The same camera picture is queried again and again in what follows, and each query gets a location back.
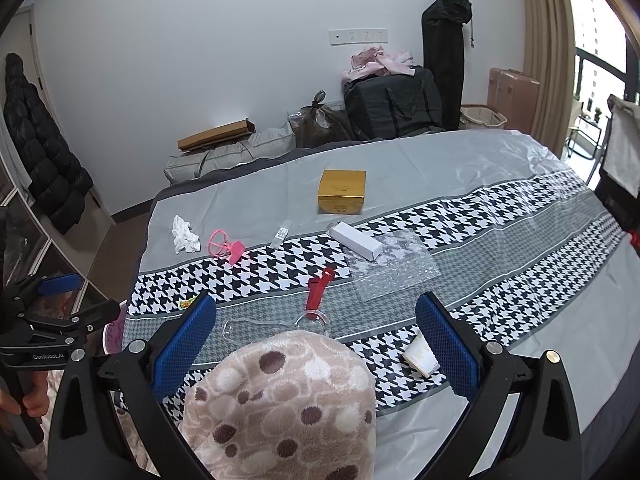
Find black large duffel bag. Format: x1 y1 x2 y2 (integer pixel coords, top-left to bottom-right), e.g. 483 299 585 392
344 67 444 140

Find white long cardboard box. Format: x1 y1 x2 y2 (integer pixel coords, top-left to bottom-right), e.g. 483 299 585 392
328 221 383 261

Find houndstooth grey bed cover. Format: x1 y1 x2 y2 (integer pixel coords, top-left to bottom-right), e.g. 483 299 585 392
124 130 639 479

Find white wall outlet strip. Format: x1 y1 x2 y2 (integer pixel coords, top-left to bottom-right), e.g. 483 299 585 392
328 28 388 46

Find clear plastic blister package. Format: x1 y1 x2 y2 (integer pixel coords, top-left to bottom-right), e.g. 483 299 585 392
221 310 330 347

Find white tissue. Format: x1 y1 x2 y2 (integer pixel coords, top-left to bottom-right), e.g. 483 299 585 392
171 214 202 254

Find brown tied plastic bag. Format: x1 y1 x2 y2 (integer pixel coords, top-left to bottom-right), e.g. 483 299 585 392
288 90 358 148

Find colourful candy wrapper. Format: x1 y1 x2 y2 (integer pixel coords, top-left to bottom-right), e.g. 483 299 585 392
179 298 195 309

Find beige curtain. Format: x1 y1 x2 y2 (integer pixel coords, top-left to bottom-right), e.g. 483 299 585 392
524 0 575 156

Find brown cardboard boxes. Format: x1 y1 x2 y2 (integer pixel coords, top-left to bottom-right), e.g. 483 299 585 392
487 67 540 133

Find white paper cup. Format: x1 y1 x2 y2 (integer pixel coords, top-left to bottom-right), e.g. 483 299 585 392
402 333 439 378

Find person's left hand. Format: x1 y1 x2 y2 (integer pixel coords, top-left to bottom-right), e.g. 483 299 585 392
1 380 49 417

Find gold cardboard box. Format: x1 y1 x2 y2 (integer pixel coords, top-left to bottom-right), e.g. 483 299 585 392
317 169 366 214

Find white drawer storage unit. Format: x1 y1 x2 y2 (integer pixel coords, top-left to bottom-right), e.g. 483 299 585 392
1 156 112 318

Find small clear label packet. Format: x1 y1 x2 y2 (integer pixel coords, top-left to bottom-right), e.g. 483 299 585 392
270 220 292 249

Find pink clothes pile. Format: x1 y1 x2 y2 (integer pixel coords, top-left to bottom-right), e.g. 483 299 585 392
341 46 416 84

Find brown flat cardboard box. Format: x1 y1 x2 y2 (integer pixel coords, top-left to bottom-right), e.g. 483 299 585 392
177 118 256 152

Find clear bubble wrap sheet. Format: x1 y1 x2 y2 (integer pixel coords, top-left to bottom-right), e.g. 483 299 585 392
344 230 440 301

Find white trash bin pink liner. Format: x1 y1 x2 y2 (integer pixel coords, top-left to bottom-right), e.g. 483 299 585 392
102 301 127 356

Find beige laundry basket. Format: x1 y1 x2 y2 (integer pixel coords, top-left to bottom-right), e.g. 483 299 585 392
460 104 508 129

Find grey zip storage bag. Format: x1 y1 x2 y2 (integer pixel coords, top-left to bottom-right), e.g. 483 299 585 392
164 126 296 184

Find patterned fleece pajama knee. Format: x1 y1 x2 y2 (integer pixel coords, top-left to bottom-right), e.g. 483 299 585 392
180 330 376 479

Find black puffer jacket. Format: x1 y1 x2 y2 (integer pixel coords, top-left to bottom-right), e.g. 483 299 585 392
3 53 93 234

